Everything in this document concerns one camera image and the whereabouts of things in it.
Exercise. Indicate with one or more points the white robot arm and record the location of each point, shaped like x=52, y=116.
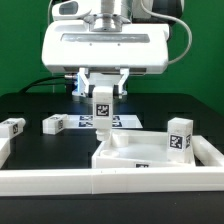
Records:
x=112, y=15

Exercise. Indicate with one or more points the white U-shaped fence wall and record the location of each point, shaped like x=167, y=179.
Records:
x=209, y=176

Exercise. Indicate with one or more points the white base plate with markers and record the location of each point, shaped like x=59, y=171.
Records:
x=119, y=121

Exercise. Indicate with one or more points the white square table top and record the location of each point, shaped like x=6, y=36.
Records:
x=137, y=149

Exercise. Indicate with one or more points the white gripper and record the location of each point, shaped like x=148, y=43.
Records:
x=70, y=46

